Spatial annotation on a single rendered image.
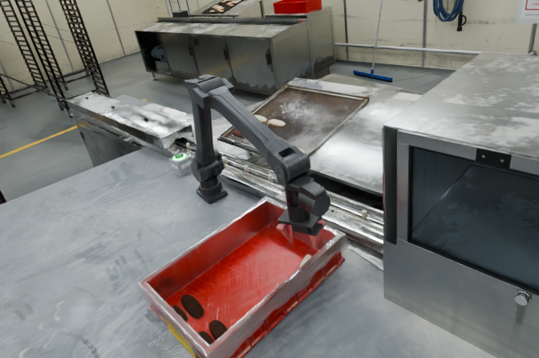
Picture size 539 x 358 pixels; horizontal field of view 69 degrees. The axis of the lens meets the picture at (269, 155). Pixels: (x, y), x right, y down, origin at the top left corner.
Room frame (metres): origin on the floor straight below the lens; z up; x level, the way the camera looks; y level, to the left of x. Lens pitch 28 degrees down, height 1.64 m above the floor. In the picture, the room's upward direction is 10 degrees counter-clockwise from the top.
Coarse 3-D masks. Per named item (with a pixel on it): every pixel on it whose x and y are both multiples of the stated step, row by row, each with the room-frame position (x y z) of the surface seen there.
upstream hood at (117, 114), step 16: (80, 96) 2.70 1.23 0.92; (96, 96) 2.63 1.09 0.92; (80, 112) 2.52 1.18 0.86; (96, 112) 2.28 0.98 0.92; (112, 112) 2.23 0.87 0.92; (128, 112) 2.18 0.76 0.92; (144, 112) 2.13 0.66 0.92; (128, 128) 1.99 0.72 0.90; (144, 128) 1.88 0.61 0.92; (160, 128) 1.85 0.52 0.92; (176, 128) 1.81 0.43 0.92; (160, 144) 1.74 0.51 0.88
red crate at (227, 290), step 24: (264, 240) 0.98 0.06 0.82; (216, 264) 0.91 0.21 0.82; (240, 264) 0.89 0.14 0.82; (264, 264) 0.88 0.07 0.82; (288, 264) 0.86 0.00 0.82; (336, 264) 0.82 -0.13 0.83; (192, 288) 0.83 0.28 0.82; (216, 288) 0.81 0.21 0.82; (240, 288) 0.80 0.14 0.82; (264, 288) 0.78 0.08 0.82; (312, 288) 0.74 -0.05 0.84; (216, 312) 0.73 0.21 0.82; (240, 312) 0.72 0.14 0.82; (288, 312) 0.68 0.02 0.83; (264, 336) 0.63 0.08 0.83
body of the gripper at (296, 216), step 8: (288, 208) 0.83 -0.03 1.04; (296, 208) 0.81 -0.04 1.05; (280, 216) 0.86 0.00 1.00; (288, 216) 0.85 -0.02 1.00; (296, 216) 0.81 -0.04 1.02; (304, 216) 0.81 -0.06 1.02; (312, 216) 0.83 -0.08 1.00; (320, 216) 0.83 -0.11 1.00; (288, 224) 0.83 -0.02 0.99; (296, 224) 0.81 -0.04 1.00; (304, 224) 0.80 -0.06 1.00; (312, 224) 0.80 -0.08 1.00
